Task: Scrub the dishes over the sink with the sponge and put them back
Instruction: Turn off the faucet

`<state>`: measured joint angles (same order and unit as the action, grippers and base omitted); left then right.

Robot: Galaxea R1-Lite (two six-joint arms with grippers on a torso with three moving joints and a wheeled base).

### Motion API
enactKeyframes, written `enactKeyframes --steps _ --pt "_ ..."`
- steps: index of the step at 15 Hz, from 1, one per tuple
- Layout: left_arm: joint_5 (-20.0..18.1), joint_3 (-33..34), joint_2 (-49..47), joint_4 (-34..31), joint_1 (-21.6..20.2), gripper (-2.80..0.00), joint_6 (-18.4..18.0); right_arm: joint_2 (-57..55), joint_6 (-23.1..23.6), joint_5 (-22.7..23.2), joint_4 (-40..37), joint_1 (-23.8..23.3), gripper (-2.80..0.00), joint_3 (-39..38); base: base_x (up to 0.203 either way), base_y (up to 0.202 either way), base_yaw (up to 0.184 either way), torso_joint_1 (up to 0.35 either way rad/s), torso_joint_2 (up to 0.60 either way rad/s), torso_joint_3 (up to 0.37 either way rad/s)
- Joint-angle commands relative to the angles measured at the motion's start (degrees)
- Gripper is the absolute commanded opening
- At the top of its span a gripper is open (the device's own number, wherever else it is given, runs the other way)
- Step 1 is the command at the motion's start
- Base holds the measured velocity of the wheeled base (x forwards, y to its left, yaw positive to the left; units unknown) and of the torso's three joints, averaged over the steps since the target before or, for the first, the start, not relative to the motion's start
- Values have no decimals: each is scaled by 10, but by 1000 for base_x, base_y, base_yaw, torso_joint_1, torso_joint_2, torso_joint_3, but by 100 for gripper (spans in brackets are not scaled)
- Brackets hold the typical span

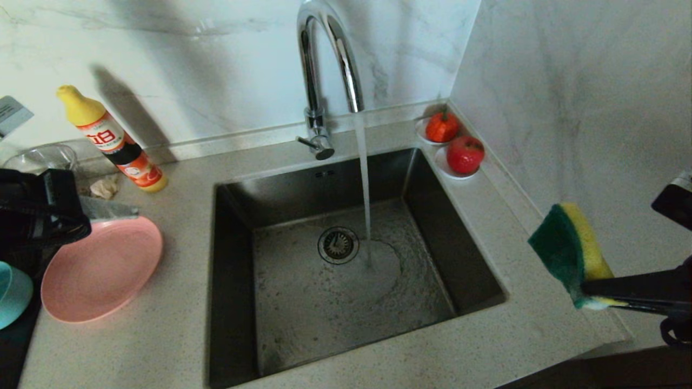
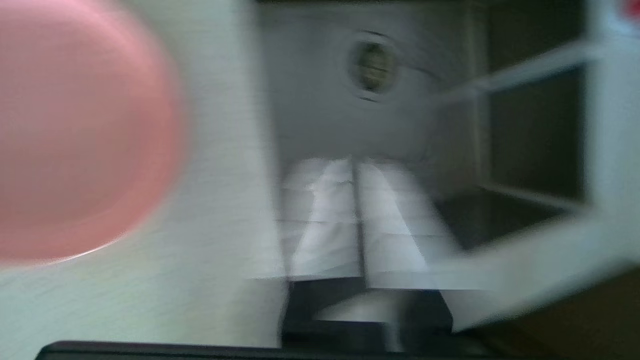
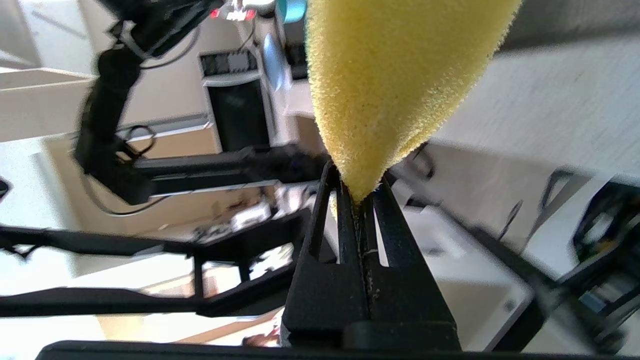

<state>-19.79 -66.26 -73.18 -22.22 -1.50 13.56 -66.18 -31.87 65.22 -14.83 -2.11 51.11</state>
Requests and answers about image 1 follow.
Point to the red apple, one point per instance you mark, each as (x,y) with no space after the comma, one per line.
(465,154)

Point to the clear glass bowl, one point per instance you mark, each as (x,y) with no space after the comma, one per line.
(43,156)

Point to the black stove top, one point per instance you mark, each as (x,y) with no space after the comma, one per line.
(13,362)

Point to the chrome gooseneck faucet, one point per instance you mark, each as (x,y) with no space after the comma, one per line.
(313,81)

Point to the teal bowl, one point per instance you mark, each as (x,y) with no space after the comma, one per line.
(11,294)

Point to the clear running water stream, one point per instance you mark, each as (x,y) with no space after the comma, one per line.
(363,162)

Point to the yellow green sponge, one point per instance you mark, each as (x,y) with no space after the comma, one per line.
(567,248)

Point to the pink plate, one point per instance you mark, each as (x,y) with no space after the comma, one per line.
(102,270)

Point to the stainless steel sink basin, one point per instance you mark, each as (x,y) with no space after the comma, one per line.
(351,308)

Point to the yellow capped dish soap bottle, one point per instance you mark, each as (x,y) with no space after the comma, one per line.
(116,143)

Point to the crumpled beige tissue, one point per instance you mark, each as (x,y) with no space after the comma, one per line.
(105,187)

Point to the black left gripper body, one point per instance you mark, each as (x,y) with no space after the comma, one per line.
(38,216)

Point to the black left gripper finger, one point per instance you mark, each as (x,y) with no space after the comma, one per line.
(108,210)

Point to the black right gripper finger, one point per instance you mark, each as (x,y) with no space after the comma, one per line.
(659,309)
(638,283)

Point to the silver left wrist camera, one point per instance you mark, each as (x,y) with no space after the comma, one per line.
(13,113)

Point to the round metal drain strainer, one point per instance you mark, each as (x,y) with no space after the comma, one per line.
(338,245)

